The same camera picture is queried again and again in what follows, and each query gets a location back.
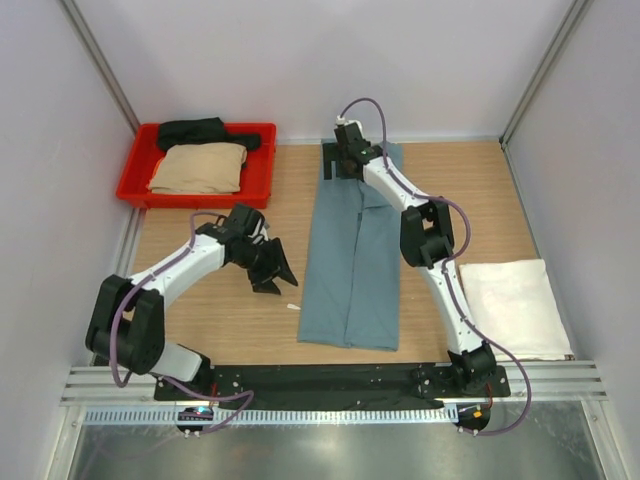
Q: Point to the white folded t-shirt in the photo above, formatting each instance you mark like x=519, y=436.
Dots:
x=513, y=304

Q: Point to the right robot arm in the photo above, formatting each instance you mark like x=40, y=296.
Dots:
x=426, y=244

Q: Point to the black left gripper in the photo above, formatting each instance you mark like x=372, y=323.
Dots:
x=275, y=255

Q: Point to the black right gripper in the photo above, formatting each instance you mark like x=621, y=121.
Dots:
x=331, y=153

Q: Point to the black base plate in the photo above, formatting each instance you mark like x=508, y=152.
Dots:
x=273, y=385

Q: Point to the beige folded t-shirt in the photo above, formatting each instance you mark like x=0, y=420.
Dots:
x=209, y=169

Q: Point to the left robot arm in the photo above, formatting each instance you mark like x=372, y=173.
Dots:
x=127, y=326

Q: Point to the slotted cable duct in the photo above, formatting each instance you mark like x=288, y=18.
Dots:
x=199, y=416

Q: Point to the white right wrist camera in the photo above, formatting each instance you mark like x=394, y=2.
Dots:
x=342, y=121

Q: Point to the blue t-shirt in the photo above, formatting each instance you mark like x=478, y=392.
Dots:
x=351, y=288

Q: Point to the black t-shirt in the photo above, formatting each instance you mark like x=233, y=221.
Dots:
x=200, y=132

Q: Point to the red plastic bin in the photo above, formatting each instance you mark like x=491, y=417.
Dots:
x=144, y=156

